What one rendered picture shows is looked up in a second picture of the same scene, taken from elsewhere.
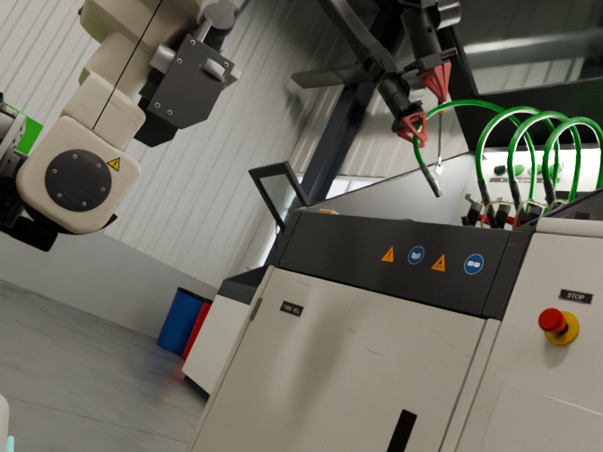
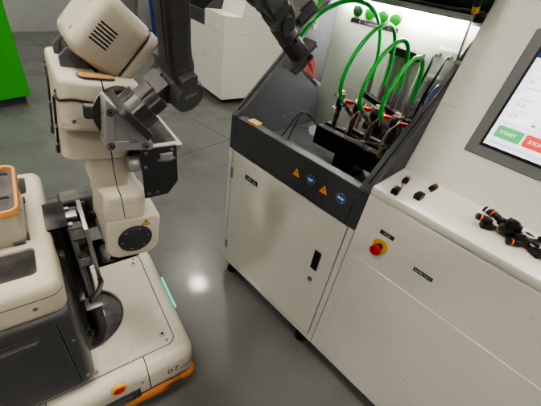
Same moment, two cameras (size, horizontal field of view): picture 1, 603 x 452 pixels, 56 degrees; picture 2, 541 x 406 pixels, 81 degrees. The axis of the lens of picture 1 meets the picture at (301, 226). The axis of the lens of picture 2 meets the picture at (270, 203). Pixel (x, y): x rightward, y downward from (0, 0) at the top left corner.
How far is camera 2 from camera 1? 0.90 m
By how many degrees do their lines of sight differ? 50
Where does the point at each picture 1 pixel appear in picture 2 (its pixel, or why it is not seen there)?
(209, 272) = not seen: outside the picture
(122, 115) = (134, 204)
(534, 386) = (368, 263)
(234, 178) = not seen: outside the picture
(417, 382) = (320, 242)
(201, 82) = (163, 167)
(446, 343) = (330, 230)
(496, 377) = (353, 253)
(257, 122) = not seen: outside the picture
